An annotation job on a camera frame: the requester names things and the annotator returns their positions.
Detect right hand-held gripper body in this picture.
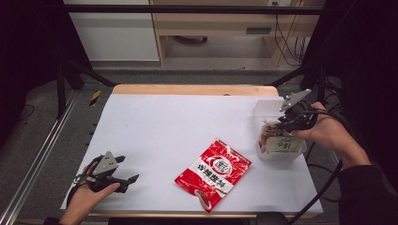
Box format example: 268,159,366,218
279,88,318,132

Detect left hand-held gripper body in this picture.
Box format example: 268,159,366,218
87,151,130,194

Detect cream and green snack packet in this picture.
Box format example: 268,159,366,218
266,135,306,155

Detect brown and white snack packet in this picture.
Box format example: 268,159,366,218
257,121,285,155

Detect clear plastic container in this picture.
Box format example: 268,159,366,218
252,98,309,163

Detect person's right hand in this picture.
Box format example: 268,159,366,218
292,101,372,169

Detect person's left hand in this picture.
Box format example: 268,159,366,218
59,161,122,225

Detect black stand leg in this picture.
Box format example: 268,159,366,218
267,60,327,102
55,59,117,120

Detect white table sheet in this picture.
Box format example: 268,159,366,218
60,93,324,214

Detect yellow black striped tape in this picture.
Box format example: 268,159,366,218
89,90,102,107

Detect red and white snack packet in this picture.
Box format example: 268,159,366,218
174,138,253,214

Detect black curtain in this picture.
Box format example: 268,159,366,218
299,0,398,188
0,0,92,144

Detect black round object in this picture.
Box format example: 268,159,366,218
254,211,291,225

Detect light wooden desk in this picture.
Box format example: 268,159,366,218
149,0,327,68

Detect white cabinet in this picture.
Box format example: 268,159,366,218
62,0,161,63

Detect thin black cable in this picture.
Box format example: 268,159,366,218
304,142,342,203

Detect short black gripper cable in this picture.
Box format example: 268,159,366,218
65,157,96,207

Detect metal floor rail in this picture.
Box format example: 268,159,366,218
0,89,80,225

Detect thick black gripper cable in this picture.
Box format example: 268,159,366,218
289,108,358,225

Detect black hanging cables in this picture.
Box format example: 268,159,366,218
272,1,310,68

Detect black metal frame bar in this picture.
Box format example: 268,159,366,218
62,4,324,16

